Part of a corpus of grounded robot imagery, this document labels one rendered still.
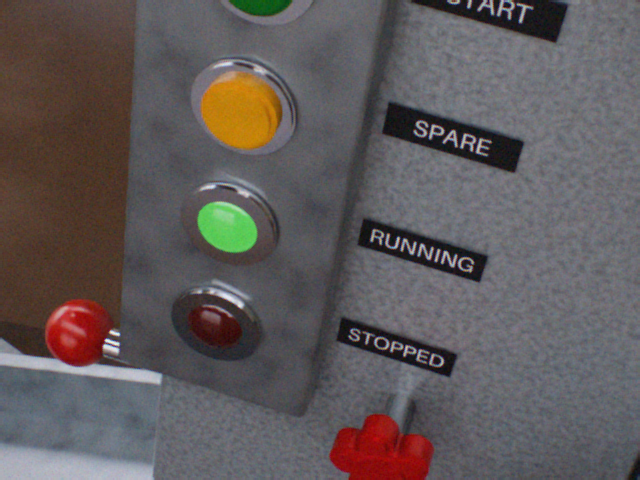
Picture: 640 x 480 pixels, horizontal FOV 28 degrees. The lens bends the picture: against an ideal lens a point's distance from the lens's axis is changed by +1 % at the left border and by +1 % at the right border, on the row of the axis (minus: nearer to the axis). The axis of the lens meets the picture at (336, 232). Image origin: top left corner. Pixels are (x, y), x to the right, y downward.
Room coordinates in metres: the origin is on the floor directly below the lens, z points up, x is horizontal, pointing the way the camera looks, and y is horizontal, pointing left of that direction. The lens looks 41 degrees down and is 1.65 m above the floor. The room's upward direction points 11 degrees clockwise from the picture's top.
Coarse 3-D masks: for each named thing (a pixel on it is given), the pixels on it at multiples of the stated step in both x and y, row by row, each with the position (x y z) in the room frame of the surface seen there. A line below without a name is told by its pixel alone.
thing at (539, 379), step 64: (576, 0) 0.34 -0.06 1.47; (448, 64) 0.34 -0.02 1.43; (512, 64) 0.34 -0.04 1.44; (576, 64) 0.34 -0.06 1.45; (512, 128) 0.34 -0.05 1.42; (576, 128) 0.33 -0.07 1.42; (384, 192) 0.34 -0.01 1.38; (448, 192) 0.34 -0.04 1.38; (512, 192) 0.34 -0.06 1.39; (576, 192) 0.33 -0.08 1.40; (384, 256) 0.34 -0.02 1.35; (512, 256) 0.34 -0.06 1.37; (576, 256) 0.33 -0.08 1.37; (384, 320) 0.34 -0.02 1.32; (448, 320) 0.34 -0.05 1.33; (512, 320) 0.33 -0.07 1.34; (576, 320) 0.33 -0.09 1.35; (192, 384) 0.35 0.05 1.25; (320, 384) 0.34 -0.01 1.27; (384, 384) 0.34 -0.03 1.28; (448, 384) 0.34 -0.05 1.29; (512, 384) 0.33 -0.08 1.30; (576, 384) 0.33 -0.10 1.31; (192, 448) 0.35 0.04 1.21; (256, 448) 0.35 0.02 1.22; (320, 448) 0.34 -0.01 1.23; (448, 448) 0.33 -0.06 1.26; (512, 448) 0.33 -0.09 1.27; (576, 448) 0.33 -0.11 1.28
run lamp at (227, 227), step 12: (216, 204) 0.33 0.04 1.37; (228, 204) 0.33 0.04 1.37; (204, 216) 0.33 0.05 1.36; (216, 216) 0.33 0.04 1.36; (228, 216) 0.33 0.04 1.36; (240, 216) 0.33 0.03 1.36; (204, 228) 0.33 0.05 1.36; (216, 228) 0.33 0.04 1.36; (228, 228) 0.33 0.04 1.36; (240, 228) 0.33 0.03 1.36; (252, 228) 0.33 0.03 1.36; (216, 240) 0.33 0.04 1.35; (228, 240) 0.33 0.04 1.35; (240, 240) 0.33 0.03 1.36; (252, 240) 0.33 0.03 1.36
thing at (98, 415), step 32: (0, 384) 0.53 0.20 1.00; (32, 384) 0.53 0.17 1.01; (64, 384) 0.53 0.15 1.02; (96, 384) 0.52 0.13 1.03; (128, 384) 0.52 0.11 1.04; (0, 416) 0.53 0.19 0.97; (32, 416) 0.53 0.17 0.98; (64, 416) 0.53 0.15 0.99; (96, 416) 0.52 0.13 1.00; (128, 416) 0.52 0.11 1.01; (0, 448) 0.50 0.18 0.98; (32, 448) 0.50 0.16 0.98; (64, 448) 0.50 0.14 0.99; (96, 448) 0.50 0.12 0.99; (128, 448) 0.50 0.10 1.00
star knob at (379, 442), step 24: (384, 408) 0.33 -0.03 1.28; (408, 408) 0.33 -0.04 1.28; (360, 432) 0.31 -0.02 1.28; (384, 432) 0.31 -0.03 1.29; (408, 432) 0.32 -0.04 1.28; (336, 456) 0.30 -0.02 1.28; (360, 456) 0.30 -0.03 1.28; (384, 456) 0.30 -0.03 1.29; (408, 456) 0.30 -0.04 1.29; (432, 456) 0.31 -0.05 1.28
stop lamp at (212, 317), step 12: (192, 312) 0.33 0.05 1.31; (204, 312) 0.33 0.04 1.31; (216, 312) 0.33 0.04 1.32; (228, 312) 0.33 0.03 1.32; (192, 324) 0.33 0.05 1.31; (204, 324) 0.33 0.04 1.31; (216, 324) 0.33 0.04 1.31; (228, 324) 0.33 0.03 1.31; (204, 336) 0.33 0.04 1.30; (216, 336) 0.33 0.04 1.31; (228, 336) 0.33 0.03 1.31; (240, 336) 0.33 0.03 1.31; (216, 348) 0.33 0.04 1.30; (228, 348) 0.33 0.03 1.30
